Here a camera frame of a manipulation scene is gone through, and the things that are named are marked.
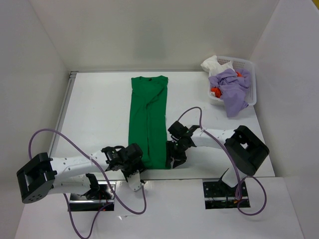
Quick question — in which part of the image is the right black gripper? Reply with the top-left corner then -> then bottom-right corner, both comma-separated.
165,139 -> 187,168

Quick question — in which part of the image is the green t-shirt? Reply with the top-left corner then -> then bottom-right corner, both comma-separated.
128,76 -> 168,169

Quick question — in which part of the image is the purple t-shirt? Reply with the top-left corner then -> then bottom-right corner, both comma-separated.
208,68 -> 251,118

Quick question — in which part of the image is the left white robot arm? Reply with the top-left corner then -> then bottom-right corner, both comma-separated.
16,143 -> 146,204

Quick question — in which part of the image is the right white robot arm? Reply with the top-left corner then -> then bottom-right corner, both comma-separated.
165,121 -> 270,196

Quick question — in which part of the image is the orange t-shirt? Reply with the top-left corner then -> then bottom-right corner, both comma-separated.
208,69 -> 243,98

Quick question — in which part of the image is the white plastic basket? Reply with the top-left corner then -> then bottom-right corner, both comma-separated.
207,56 -> 257,106

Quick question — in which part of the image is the white t-shirt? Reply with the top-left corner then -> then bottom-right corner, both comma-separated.
200,55 -> 234,76

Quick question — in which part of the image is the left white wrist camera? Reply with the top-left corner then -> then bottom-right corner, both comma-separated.
127,171 -> 145,192

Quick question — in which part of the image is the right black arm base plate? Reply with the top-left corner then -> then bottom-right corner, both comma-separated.
202,180 -> 250,210

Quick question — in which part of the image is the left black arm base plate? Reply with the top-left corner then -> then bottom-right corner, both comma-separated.
69,181 -> 115,212

